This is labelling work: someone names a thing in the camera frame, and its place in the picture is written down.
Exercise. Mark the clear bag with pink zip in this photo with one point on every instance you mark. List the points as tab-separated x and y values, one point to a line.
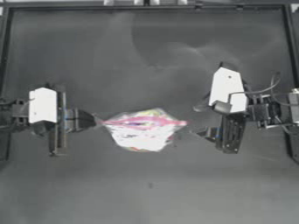
144	137

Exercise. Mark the black table frame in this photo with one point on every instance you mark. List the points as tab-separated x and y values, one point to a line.
58	6

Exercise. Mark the grey frame bracket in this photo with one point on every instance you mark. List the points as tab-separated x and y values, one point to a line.
108	2

